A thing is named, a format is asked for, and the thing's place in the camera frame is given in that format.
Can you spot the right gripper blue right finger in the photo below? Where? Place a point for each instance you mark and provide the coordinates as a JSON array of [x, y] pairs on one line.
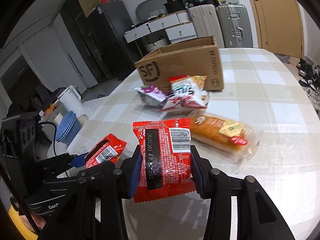
[[197, 177]]

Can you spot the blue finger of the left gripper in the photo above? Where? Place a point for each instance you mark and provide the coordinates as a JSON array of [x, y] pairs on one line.
[[78, 160]]

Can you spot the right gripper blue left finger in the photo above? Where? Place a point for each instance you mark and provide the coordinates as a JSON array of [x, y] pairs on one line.
[[135, 168]]

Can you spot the red wafer pack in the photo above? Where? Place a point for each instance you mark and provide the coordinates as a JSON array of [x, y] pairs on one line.
[[166, 159], [107, 149]]

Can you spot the orange bread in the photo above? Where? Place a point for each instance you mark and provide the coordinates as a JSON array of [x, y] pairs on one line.
[[234, 139]]

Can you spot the white red noodle snack bag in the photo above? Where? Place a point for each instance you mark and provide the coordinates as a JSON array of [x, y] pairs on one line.
[[187, 94]]

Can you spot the white kettle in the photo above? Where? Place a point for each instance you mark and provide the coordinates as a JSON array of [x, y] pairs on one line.
[[71, 99]]

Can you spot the purple grape gummy bag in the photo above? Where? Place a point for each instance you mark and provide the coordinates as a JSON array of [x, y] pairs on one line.
[[151, 95]]

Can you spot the SF cardboard box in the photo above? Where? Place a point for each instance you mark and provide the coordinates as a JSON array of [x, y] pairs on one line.
[[195, 57]]

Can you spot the black refrigerator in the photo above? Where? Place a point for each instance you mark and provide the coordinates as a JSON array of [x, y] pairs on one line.
[[98, 29]]

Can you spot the white woven basket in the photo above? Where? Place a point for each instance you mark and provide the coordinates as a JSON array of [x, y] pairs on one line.
[[156, 45]]

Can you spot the white drawer desk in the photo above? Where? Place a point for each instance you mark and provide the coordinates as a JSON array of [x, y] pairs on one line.
[[177, 26]]

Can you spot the beige suitcase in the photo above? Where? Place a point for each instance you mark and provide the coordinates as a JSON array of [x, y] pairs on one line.
[[206, 22]]

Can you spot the silver suitcase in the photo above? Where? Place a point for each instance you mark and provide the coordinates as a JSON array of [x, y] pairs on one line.
[[235, 26]]

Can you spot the oval mirror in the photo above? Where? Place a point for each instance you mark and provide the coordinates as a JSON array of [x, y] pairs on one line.
[[149, 8]]

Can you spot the wooden door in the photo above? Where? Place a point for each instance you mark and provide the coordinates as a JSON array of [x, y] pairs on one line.
[[279, 26]]

